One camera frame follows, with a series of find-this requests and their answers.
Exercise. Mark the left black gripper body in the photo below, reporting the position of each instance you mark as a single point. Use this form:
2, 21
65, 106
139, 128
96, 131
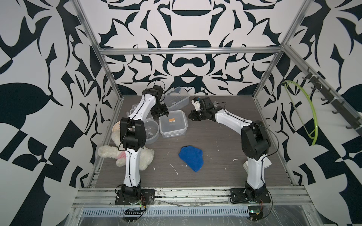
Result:
160, 111

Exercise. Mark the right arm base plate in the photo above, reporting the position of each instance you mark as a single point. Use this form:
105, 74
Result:
250, 195

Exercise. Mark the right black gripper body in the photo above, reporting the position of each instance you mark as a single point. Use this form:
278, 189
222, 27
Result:
199, 115

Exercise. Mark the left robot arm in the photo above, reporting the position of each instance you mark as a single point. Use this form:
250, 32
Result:
133, 136

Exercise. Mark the green bow saw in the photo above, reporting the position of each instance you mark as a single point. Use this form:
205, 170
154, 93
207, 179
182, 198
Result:
306, 109

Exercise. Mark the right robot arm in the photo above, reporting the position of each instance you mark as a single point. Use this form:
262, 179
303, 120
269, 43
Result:
255, 141

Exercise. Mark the square clear lunch box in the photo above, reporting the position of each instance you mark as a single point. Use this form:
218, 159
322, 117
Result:
174, 124

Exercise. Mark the white plush toy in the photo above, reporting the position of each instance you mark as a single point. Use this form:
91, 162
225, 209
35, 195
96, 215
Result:
118, 152

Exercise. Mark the round clear lunch box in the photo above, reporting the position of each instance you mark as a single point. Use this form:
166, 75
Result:
152, 131

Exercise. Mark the white flat box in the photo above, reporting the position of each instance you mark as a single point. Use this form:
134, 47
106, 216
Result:
267, 163

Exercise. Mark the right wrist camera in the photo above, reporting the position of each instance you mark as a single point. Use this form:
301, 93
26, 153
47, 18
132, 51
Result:
196, 103

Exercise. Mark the blue microfiber cloth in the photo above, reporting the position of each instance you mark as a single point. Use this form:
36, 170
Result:
193, 157

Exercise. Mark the clear rectangular lunch box lid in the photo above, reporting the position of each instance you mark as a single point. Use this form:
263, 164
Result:
134, 114

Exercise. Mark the tall rectangular clear lunch box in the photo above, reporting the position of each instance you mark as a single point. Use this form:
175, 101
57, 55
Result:
176, 99

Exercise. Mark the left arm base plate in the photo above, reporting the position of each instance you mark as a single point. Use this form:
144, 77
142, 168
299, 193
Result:
144, 196

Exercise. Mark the black wall hook rack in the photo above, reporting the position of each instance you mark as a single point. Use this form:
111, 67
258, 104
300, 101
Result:
330, 96

